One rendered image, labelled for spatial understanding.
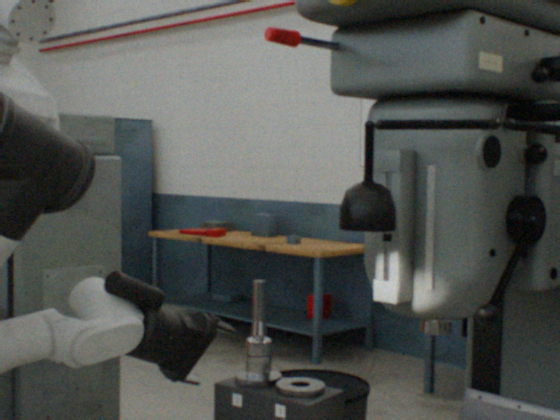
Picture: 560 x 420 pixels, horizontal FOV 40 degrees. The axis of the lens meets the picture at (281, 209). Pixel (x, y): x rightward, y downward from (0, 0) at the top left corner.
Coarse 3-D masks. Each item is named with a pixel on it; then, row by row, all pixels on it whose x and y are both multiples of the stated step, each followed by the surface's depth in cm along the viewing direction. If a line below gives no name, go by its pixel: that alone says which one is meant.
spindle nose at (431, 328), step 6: (420, 324) 115; (426, 324) 114; (432, 324) 114; (438, 324) 113; (444, 324) 113; (450, 324) 114; (420, 330) 115; (426, 330) 114; (432, 330) 114; (438, 330) 113; (444, 330) 114; (450, 330) 114
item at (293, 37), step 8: (272, 32) 101; (280, 32) 102; (288, 32) 103; (296, 32) 104; (272, 40) 102; (280, 40) 102; (288, 40) 103; (296, 40) 104; (304, 40) 106; (312, 40) 107; (320, 40) 108; (328, 48) 110; (336, 48) 111
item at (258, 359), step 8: (248, 352) 145; (256, 352) 144; (264, 352) 144; (248, 360) 145; (256, 360) 144; (264, 360) 145; (248, 368) 145; (256, 368) 144; (264, 368) 145; (256, 376) 144; (264, 376) 145
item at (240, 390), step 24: (216, 384) 145; (240, 384) 144; (264, 384) 143; (288, 384) 140; (312, 384) 141; (216, 408) 145; (240, 408) 142; (264, 408) 138; (288, 408) 135; (312, 408) 134; (336, 408) 140
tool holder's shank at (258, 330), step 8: (256, 280) 146; (264, 280) 146; (256, 288) 145; (264, 288) 145; (256, 296) 145; (264, 296) 145; (256, 304) 145; (264, 304) 145; (256, 312) 145; (264, 312) 145; (256, 320) 145; (264, 320) 146; (256, 328) 145; (264, 328) 145; (256, 336) 145; (264, 336) 146
